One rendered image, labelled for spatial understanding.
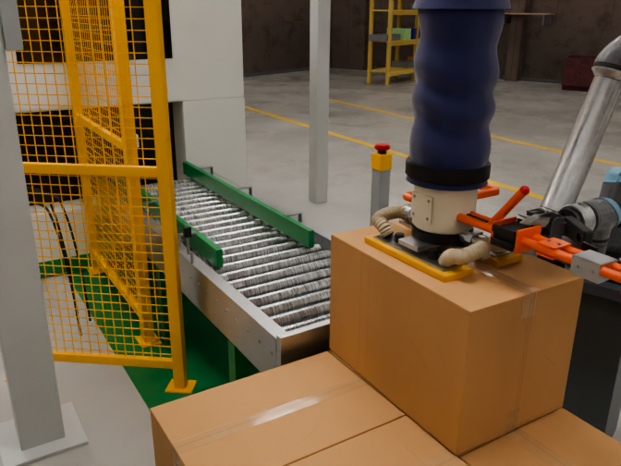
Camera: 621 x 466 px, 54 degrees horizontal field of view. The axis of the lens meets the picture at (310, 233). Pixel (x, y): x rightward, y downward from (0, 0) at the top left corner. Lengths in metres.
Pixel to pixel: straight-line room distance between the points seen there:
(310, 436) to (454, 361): 0.43
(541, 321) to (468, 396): 0.27
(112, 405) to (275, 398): 1.17
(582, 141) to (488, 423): 0.82
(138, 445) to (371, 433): 1.17
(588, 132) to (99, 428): 2.09
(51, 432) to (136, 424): 0.32
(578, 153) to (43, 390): 2.02
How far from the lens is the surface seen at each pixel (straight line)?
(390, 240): 1.78
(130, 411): 2.80
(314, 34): 5.19
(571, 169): 1.89
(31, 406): 2.61
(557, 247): 1.50
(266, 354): 2.12
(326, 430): 1.72
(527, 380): 1.73
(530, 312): 1.62
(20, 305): 2.41
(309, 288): 2.49
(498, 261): 1.72
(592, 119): 1.90
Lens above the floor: 1.60
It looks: 20 degrees down
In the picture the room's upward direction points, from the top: straight up
